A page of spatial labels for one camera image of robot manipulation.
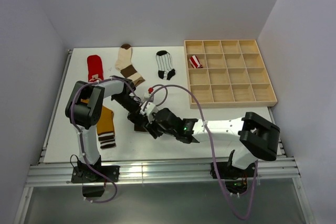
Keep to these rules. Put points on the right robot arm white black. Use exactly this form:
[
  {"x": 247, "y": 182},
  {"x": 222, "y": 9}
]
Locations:
[{"x": 257, "y": 136}]

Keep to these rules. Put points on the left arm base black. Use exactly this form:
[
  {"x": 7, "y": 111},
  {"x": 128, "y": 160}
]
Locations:
[{"x": 94, "y": 178}]

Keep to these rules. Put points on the cream brown striped sock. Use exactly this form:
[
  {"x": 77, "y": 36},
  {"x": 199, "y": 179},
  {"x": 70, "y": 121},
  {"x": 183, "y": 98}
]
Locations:
[{"x": 125, "y": 66}]

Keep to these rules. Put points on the white black pinstripe sock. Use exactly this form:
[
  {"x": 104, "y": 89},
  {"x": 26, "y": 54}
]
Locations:
[{"x": 164, "y": 61}]

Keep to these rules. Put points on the mustard yellow striped sock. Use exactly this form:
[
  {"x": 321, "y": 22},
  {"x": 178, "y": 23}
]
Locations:
[{"x": 105, "y": 129}]

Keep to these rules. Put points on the dark brown striped sock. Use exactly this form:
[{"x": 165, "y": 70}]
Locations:
[{"x": 139, "y": 129}]

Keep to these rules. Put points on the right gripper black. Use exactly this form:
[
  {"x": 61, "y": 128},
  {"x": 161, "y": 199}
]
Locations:
[{"x": 153, "y": 130}]

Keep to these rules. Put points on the red sock with face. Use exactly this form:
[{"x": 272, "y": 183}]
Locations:
[{"x": 95, "y": 68}]

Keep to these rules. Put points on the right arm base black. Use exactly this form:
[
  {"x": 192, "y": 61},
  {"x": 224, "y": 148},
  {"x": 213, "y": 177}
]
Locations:
[{"x": 236, "y": 179}]

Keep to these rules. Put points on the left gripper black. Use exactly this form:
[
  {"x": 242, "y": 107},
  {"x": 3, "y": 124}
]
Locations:
[{"x": 135, "y": 116}]

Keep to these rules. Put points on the red white striped sock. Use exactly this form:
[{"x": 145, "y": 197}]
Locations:
[{"x": 195, "y": 62}]

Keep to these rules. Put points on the wooden compartment tray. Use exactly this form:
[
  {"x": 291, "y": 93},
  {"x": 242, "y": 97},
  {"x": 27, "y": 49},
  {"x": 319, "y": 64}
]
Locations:
[{"x": 233, "y": 74}]

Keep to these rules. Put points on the aluminium rail frame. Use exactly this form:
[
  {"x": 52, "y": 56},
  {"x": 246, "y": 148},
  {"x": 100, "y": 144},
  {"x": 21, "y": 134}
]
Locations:
[{"x": 177, "y": 188}]

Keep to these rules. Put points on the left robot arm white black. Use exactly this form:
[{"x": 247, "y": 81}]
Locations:
[{"x": 84, "y": 110}]

